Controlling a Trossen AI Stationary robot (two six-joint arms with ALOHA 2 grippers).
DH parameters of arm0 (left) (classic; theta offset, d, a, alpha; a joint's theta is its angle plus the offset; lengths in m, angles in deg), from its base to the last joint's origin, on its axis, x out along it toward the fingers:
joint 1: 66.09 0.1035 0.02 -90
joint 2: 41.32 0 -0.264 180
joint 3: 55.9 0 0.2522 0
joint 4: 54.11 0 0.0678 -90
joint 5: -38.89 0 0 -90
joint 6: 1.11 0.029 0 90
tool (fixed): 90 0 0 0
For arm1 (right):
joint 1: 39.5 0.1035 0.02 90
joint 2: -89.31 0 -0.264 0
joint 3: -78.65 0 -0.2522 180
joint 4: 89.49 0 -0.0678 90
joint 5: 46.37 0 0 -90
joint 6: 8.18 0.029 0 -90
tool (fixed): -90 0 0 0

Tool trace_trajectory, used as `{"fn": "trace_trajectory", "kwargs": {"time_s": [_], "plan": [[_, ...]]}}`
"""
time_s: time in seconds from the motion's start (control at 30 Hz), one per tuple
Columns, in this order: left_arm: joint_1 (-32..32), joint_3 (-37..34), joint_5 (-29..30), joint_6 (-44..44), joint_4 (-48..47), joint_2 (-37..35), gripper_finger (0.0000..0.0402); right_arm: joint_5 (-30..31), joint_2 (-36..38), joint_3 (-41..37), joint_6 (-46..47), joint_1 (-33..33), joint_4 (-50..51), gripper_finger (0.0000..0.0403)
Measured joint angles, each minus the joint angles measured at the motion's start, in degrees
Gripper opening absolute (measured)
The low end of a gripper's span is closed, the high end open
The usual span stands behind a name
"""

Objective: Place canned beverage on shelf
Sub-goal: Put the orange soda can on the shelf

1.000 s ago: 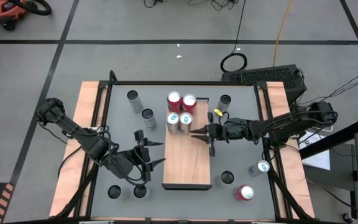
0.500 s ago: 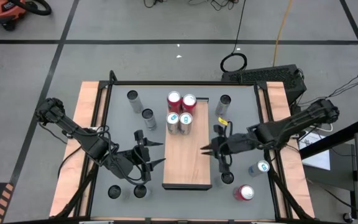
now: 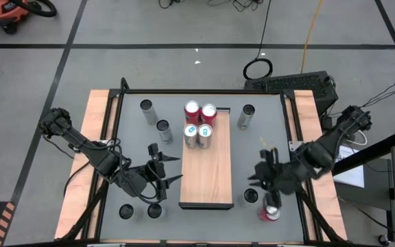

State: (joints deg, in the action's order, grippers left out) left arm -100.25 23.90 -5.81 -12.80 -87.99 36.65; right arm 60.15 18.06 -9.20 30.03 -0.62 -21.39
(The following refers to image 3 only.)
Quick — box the white Celsius can blue band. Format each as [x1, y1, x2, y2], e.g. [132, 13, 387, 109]
[156, 119, 174, 144]
[237, 104, 256, 130]

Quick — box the red soda can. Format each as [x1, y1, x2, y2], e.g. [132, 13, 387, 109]
[183, 99, 202, 126]
[257, 202, 282, 223]

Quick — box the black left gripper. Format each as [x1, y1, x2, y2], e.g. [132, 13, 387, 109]
[117, 143, 184, 197]

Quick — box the red Fanta can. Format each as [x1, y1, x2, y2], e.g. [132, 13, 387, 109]
[200, 103, 218, 127]

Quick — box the black cable with coil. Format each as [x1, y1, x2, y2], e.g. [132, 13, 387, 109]
[242, 0, 274, 81]

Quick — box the black vacuum hose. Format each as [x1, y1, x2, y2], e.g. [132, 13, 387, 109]
[10, 0, 58, 18]

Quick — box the blue silver Red Bull can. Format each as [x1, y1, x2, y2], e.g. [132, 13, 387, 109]
[197, 123, 214, 150]
[182, 123, 199, 150]

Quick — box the white paper sheet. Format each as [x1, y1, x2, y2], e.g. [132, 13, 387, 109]
[333, 143, 366, 189]

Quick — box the long yellow cable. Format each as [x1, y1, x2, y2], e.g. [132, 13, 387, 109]
[300, 0, 324, 74]

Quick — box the black metal bar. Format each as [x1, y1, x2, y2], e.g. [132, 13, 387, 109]
[331, 130, 395, 176]

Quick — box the Celsius can orange print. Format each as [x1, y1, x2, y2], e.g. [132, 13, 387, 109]
[118, 203, 140, 221]

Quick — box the wooden shelf board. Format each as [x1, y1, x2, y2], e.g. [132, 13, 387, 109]
[179, 110, 234, 204]

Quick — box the black table frame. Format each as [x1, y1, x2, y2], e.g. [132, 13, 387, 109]
[55, 77, 351, 247]

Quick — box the black metal shelf leg frame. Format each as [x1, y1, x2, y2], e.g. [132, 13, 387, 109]
[178, 201, 235, 211]

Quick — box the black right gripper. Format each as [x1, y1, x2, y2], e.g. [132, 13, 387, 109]
[248, 148, 313, 209]

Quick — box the white Celsius can yellow band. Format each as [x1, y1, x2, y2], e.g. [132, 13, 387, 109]
[139, 99, 160, 126]

